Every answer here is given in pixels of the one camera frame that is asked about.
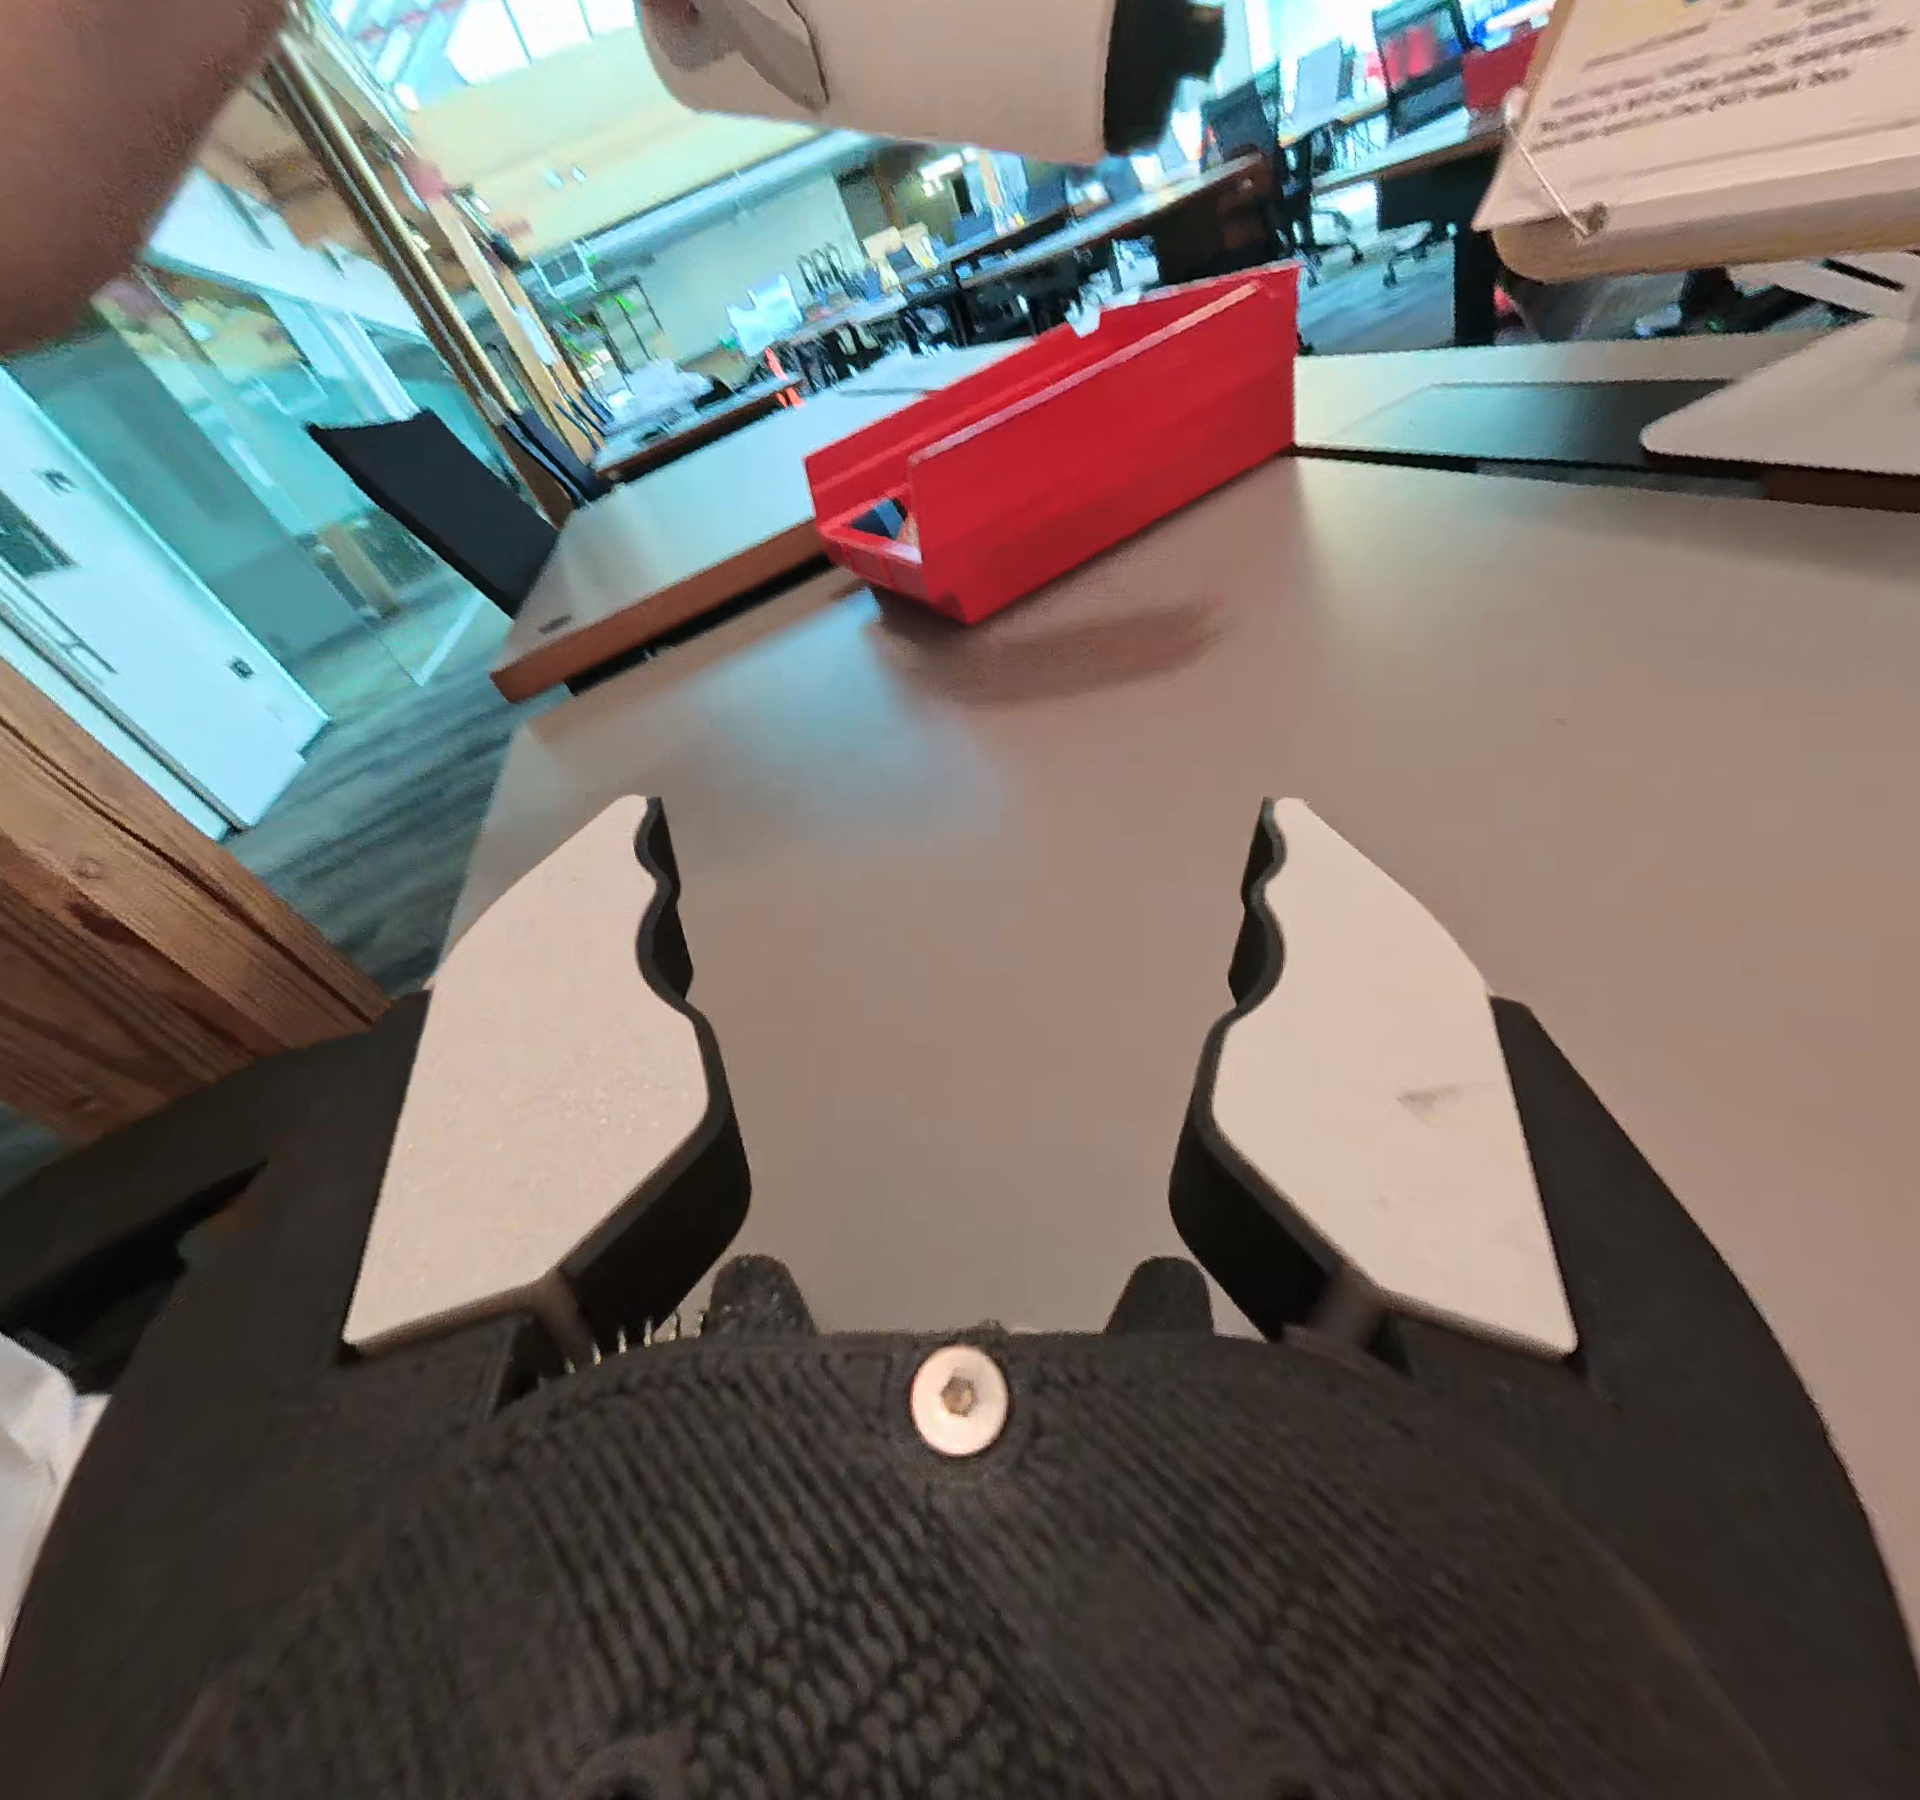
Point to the grey desk with wooden edge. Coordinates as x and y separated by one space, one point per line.
690 527

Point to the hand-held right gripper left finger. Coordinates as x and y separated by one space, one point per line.
541 1110

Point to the red plastic bin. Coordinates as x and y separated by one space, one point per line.
1051 451

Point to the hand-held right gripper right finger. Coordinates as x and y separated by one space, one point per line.
1396 1110

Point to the white stand base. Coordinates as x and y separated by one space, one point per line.
1830 391

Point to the person's left forearm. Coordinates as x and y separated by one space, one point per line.
150 61

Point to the white cylinder with black cap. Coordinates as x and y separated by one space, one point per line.
930 16

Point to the wooden pillar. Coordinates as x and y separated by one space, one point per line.
150 931

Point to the instruction sheet board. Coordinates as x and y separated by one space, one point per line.
1742 47

